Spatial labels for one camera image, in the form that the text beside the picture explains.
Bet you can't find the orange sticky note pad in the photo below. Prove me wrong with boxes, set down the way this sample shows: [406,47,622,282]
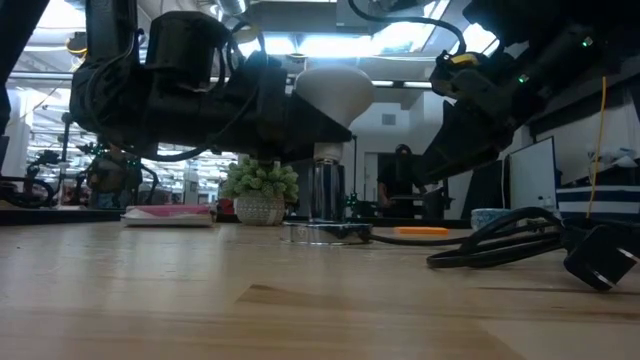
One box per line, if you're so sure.
[393,226,451,237]

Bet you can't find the person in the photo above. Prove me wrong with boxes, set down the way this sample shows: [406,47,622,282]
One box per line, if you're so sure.
[377,143,426,211]
[87,144,144,209]

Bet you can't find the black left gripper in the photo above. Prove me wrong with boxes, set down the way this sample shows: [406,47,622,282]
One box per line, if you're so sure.
[149,54,354,161]

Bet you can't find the whiteboard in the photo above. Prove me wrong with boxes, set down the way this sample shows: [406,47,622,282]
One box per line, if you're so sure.
[502,135,559,214]

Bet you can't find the blue patterned bowl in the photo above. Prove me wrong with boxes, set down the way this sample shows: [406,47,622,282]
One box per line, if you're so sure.
[470,208,516,231]

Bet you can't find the black lamp power cable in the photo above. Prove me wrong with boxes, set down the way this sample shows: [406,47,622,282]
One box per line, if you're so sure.
[369,206,640,292]

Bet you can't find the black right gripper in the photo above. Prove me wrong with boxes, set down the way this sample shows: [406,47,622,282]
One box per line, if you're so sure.
[418,49,531,185]

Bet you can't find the black aluminium table frame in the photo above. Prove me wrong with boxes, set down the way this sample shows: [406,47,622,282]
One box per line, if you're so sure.
[0,207,640,236]

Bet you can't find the shiny metal cup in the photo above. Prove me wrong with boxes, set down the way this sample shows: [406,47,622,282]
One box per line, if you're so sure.
[280,158,374,246]

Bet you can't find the pink white box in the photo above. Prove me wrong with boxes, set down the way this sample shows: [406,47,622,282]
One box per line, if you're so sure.
[127,203,214,217]

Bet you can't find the blue white striped box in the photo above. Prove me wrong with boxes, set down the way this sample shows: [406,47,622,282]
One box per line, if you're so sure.
[555,183,640,226]

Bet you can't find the green plant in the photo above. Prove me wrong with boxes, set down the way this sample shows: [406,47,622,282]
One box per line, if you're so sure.
[219,157,300,226]

